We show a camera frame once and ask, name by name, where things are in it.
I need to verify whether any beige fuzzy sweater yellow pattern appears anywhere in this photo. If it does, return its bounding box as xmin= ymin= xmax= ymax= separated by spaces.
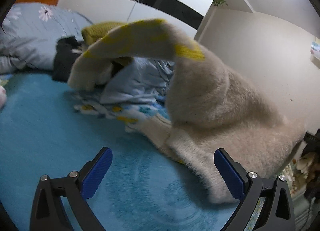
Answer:
xmin=68 ymin=19 xmax=305 ymax=204

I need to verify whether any teal floral bed blanket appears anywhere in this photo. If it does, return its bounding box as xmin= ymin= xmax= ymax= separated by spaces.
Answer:
xmin=1 ymin=73 xmax=237 ymax=230

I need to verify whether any light blue crumpled garment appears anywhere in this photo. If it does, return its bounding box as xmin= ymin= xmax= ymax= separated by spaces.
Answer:
xmin=100 ymin=58 xmax=175 ymax=104

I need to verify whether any black and white garment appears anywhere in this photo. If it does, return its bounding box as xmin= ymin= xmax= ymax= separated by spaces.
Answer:
xmin=52 ymin=36 xmax=82 ymax=82

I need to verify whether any grey floral pillow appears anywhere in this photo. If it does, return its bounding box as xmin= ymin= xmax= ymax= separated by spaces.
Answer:
xmin=1 ymin=2 xmax=92 ymax=74

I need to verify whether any olive knitted sweater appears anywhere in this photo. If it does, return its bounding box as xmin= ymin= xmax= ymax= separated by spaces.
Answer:
xmin=81 ymin=21 xmax=135 ymax=68

